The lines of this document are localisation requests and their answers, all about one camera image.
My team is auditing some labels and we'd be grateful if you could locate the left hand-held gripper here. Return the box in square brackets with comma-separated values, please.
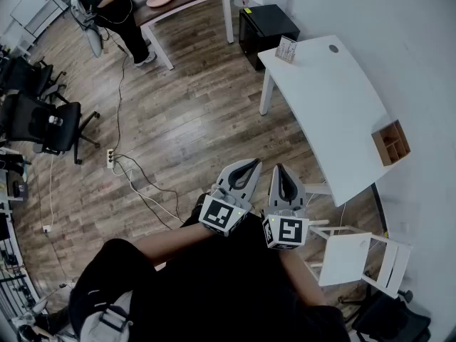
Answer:
[198, 157, 264, 238]

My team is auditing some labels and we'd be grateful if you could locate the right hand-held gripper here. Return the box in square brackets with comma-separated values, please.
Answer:
[261, 162, 311, 251]

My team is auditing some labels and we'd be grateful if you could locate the small white picture frame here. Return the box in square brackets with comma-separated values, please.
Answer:
[275, 35, 299, 65]

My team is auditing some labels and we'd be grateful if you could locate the person's left forearm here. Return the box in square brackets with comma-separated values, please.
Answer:
[133, 220, 215, 269]

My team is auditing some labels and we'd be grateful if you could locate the person's right forearm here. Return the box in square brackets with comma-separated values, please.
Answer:
[279, 246, 329, 308]

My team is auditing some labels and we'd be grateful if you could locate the white folding chair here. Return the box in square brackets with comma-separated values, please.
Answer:
[306, 220, 413, 300]

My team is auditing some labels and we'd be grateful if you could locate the white curved desk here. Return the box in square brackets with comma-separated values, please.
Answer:
[257, 34, 410, 208]

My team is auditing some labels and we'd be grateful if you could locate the person's black clothed body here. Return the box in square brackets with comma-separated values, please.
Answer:
[67, 192, 353, 342]

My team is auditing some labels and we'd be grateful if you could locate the wooden organizer box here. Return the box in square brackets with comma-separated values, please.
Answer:
[370, 119, 412, 167]

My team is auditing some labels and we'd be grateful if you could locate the black cabinet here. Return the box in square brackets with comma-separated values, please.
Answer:
[238, 4, 301, 71]

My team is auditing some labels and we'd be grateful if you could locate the black office chair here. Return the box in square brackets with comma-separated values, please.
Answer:
[0, 55, 68, 101]
[0, 93, 102, 166]
[337, 286, 432, 342]

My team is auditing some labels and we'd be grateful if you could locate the metal storage rack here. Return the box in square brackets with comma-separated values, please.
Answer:
[0, 147, 41, 320]

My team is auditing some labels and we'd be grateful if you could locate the white cabinet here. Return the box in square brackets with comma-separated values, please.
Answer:
[9, 0, 66, 39]

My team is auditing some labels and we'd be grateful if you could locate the black floor cable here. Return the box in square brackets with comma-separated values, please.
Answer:
[113, 152, 187, 229]

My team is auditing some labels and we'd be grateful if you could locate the white floor cable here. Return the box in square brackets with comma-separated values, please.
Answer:
[113, 165, 187, 224]

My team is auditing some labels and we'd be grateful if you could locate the long black cable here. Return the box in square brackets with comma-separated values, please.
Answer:
[102, 26, 131, 156]

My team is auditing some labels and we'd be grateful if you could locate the thin white charger cable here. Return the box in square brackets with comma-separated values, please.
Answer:
[41, 154, 56, 235]

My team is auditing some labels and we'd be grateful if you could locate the grey pouch with black strap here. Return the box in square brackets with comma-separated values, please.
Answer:
[80, 289, 135, 342]

